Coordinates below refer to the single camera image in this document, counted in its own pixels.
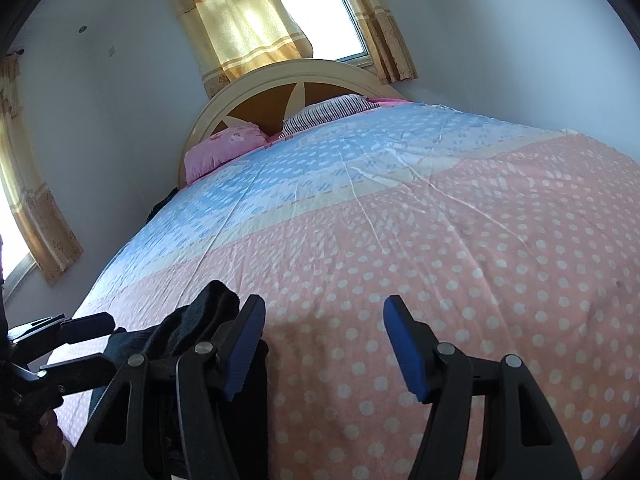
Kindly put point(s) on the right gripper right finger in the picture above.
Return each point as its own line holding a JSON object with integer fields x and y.
{"x": 521, "y": 437}

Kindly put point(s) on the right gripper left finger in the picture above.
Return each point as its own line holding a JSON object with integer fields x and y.
{"x": 200, "y": 415}

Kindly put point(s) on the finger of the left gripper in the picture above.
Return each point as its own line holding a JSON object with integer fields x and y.
{"x": 78, "y": 375}
{"x": 75, "y": 329}

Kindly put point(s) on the black pants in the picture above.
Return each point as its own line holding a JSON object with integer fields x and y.
{"x": 178, "y": 332}

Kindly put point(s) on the dark clothing beside bed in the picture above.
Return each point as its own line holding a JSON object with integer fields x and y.
{"x": 160, "y": 205}

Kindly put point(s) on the person left hand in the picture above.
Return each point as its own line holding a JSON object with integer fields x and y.
{"x": 49, "y": 446}

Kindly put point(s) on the side window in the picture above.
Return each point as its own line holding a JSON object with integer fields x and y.
{"x": 16, "y": 260}

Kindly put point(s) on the yellow side curtain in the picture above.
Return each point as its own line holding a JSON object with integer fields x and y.
{"x": 48, "y": 237}

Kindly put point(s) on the polka dot bed cover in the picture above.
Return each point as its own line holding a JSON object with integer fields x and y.
{"x": 502, "y": 238}

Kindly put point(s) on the pink pillow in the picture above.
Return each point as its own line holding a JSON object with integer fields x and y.
{"x": 220, "y": 148}

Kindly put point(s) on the cream wooden headboard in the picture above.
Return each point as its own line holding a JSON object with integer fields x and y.
{"x": 266, "y": 97}

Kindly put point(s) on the plaid pillow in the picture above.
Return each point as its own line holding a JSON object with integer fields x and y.
{"x": 329, "y": 110}

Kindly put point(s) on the yellow headboard left curtain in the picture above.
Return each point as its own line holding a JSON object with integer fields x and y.
{"x": 230, "y": 38}

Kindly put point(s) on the yellow headboard curtain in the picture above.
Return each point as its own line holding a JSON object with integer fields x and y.
{"x": 388, "y": 51}
{"x": 230, "y": 38}

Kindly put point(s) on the yellow headboard right curtain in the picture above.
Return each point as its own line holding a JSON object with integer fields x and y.
{"x": 388, "y": 51}

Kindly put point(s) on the headboard window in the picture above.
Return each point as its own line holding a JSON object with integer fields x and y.
{"x": 332, "y": 29}

